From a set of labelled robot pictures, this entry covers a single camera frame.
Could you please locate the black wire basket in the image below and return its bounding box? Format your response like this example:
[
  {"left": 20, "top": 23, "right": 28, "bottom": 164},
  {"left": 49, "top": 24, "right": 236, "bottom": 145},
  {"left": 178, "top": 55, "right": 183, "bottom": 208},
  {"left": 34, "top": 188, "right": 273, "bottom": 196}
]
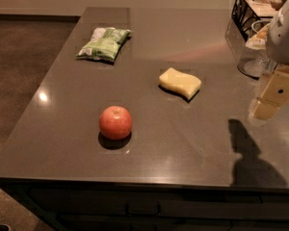
[{"left": 231, "top": 0, "right": 282, "bottom": 40}]

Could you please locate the dark cabinet drawer handle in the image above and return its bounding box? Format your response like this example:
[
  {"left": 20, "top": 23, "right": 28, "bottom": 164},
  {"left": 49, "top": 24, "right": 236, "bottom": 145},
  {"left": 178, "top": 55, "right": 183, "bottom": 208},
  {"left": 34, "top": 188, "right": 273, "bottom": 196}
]
[{"left": 125, "top": 202, "right": 161, "bottom": 217}]

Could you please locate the red apple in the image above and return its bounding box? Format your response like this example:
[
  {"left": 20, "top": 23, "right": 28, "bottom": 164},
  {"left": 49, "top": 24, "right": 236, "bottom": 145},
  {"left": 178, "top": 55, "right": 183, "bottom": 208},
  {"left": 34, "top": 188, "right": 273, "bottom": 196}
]
[{"left": 99, "top": 106, "right": 133, "bottom": 141}]

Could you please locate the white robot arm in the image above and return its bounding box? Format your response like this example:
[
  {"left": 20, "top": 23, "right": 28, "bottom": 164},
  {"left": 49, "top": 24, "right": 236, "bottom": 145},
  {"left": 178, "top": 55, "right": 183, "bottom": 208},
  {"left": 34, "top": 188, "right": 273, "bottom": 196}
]
[{"left": 250, "top": 0, "right": 289, "bottom": 122}]

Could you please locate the green white snack bag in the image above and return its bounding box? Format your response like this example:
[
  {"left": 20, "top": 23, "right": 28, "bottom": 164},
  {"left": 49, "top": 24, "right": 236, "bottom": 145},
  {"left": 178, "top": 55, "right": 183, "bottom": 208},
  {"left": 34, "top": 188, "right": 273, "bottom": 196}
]
[{"left": 76, "top": 27, "right": 131, "bottom": 63}]

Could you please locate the clear glass jar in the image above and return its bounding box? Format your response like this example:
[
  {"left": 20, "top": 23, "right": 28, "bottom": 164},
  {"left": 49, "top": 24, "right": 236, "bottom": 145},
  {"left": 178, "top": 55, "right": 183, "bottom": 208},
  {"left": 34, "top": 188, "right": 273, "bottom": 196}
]
[{"left": 237, "top": 19, "right": 271, "bottom": 79}]

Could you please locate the yellow sponge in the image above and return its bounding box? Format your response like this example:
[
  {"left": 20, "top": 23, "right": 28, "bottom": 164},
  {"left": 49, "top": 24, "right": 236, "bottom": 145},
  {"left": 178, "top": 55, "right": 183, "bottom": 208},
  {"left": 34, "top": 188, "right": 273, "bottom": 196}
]
[{"left": 159, "top": 67, "right": 201, "bottom": 100}]

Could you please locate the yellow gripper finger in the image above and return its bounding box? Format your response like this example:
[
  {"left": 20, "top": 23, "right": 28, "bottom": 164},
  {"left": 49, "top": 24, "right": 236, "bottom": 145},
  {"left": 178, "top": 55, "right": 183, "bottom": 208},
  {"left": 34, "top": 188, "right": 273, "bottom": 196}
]
[{"left": 250, "top": 64, "right": 289, "bottom": 121}]

